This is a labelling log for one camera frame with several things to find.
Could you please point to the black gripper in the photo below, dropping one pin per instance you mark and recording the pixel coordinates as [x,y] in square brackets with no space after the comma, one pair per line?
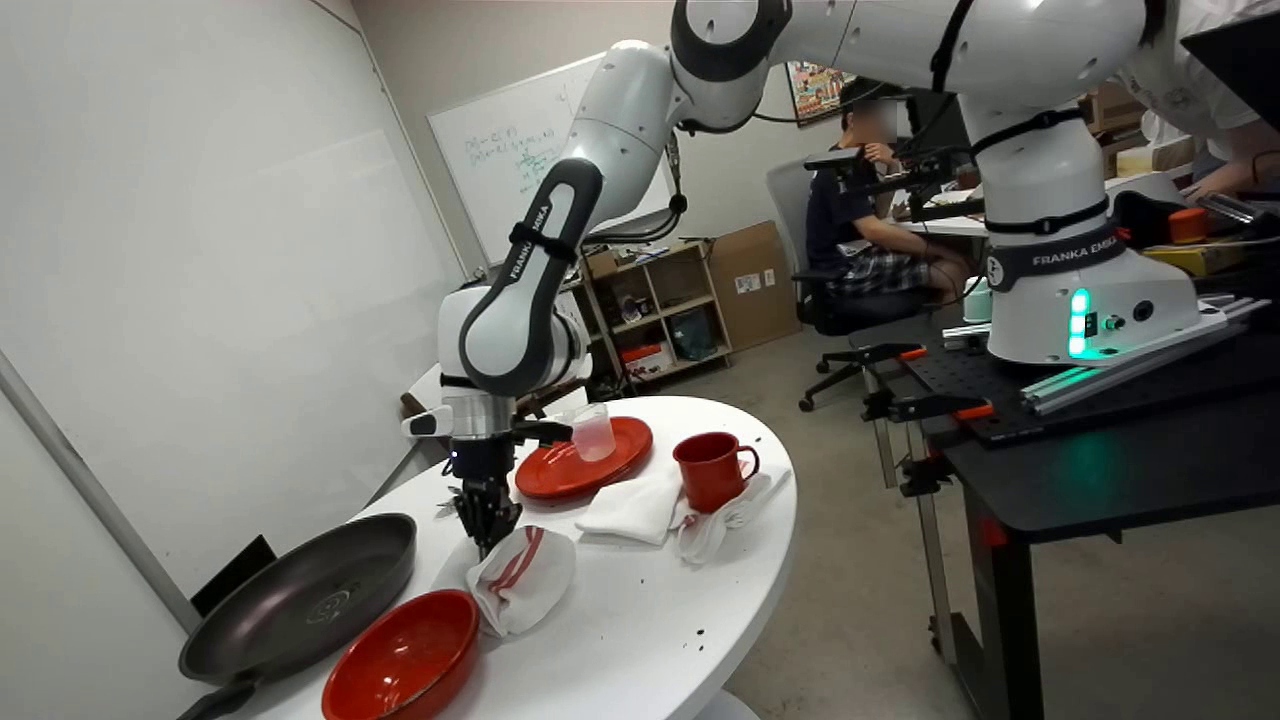
[480,476]

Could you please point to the white and red towel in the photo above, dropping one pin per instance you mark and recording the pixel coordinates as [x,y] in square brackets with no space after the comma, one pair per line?
[535,593]

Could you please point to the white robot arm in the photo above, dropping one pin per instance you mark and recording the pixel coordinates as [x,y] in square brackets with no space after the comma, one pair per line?
[614,122]

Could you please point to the plain white folded towel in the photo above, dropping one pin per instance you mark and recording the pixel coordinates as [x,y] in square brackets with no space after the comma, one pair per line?
[633,515]

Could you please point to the red plate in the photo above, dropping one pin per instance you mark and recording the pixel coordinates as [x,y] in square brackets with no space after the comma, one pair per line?
[545,472]

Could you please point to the clear plastic cup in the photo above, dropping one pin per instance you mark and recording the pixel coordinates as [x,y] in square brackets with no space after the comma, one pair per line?
[592,437]

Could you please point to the red bowl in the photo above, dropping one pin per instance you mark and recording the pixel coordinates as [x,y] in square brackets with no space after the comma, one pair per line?
[400,663]

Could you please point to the black frying pan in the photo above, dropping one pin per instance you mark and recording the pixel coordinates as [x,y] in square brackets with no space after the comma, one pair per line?
[301,603]

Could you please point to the red mug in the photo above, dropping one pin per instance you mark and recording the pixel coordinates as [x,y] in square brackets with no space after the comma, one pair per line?
[704,472]

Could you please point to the crumpled white cloth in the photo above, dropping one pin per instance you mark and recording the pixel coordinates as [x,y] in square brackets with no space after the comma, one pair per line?
[726,532]

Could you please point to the wooden shelf unit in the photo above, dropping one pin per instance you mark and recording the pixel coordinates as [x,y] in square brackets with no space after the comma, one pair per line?
[663,315]

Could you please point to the cardboard box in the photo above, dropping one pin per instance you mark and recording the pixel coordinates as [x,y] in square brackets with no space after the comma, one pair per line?
[754,284]

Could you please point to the whiteboard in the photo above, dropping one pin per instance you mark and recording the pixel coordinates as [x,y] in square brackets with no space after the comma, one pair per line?
[493,162]

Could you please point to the seated person in dark shirt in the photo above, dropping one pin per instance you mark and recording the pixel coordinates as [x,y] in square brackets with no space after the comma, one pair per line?
[855,215]

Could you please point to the red desk knob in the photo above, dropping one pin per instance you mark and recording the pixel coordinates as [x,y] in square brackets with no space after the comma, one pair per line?
[992,528]

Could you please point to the teal plastic bottle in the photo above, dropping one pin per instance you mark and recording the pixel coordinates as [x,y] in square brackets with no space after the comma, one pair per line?
[978,301]

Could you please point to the black desk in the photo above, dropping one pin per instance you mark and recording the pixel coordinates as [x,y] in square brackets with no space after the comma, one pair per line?
[1135,465]

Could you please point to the small orange container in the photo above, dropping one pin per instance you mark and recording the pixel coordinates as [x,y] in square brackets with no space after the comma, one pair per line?
[1191,227]

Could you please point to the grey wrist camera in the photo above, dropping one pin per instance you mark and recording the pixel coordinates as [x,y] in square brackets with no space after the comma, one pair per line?
[424,423]

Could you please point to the black wall box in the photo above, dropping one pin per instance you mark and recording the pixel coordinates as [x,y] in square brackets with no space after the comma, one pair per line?
[235,577]

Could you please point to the grey wall trim strip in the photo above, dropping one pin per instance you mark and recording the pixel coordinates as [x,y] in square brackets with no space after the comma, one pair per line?
[80,482]

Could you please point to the colourful wall poster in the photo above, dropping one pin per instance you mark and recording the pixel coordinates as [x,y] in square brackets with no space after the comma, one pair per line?
[818,88]

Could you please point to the aluminium rail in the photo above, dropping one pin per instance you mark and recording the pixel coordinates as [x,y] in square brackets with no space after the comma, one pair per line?
[1135,354]

